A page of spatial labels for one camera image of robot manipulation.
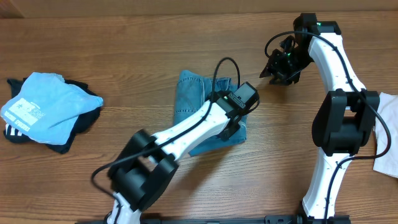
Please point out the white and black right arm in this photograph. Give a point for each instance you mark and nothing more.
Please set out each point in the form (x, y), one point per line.
(344, 121)

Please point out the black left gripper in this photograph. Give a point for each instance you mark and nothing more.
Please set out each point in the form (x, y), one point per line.
(229, 132)

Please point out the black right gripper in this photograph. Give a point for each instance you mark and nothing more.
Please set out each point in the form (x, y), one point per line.
(280, 66)

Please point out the blue denim jeans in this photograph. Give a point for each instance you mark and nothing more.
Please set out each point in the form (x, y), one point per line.
(191, 93)

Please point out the light blue printed t-shirt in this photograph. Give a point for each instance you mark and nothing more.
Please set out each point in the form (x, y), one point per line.
(47, 108)

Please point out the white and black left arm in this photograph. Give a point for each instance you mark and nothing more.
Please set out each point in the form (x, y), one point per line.
(148, 163)

